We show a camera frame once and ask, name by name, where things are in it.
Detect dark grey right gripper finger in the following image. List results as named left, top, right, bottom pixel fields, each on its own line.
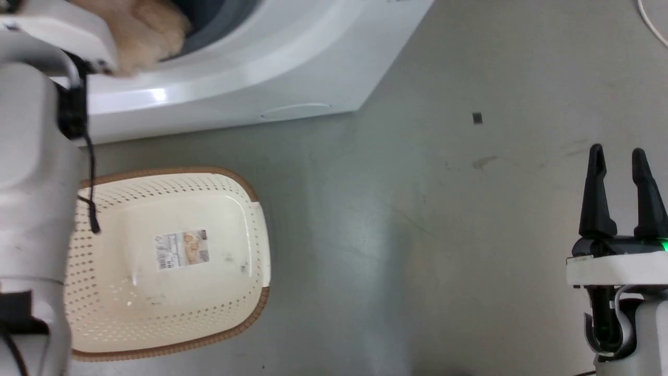
left=631, top=147, right=668, bottom=241
left=578, top=144, right=618, bottom=240

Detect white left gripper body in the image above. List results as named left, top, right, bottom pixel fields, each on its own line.
left=0, top=0, right=118, bottom=74

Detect white green right gripper body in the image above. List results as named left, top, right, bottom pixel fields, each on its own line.
left=566, top=235, right=668, bottom=289

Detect beige fluffy cloth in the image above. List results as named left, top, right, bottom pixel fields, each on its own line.
left=69, top=0, right=192, bottom=78

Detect grey washing machine door seal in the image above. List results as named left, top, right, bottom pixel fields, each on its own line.
left=161, top=0, right=263, bottom=62

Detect white washing machine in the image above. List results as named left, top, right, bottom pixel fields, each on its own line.
left=50, top=0, right=436, bottom=145

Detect cream perforated laundry basket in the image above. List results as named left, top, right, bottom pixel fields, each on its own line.
left=64, top=167, right=271, bottom=362

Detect paper label sticker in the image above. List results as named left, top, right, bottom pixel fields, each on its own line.
left=153, top=230, right=210, bottom=272

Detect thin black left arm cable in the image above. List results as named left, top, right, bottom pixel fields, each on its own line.
left=56, top=51, right=102, bottom=234

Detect thin white floor cable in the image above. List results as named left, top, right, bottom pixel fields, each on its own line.
left=637, top=0, right=668, bottom=49

